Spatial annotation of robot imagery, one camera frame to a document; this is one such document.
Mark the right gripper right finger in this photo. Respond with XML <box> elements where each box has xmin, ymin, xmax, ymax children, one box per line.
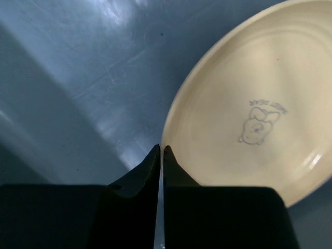
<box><xmin>163</xmin><ymin>146</ymin><xmax>299</xmax><ymax>248</ymax></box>

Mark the grey plastic bin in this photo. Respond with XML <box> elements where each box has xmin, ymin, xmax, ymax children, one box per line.
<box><xmin>1</xmin><ymin>1</ymin><xmax>331</xmax><ymax>248</ymax></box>

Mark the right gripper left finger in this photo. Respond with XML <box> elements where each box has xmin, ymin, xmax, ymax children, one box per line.
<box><xmin>1</xmin><ymin>145</ymin><xmax>160</xmax><ymax>248</ymax></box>

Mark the tan plate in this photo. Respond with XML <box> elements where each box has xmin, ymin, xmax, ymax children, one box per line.
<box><xmin>161</xmin><ymin>1</ymin><xmax>331</xmax><ymax>206</ymax></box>

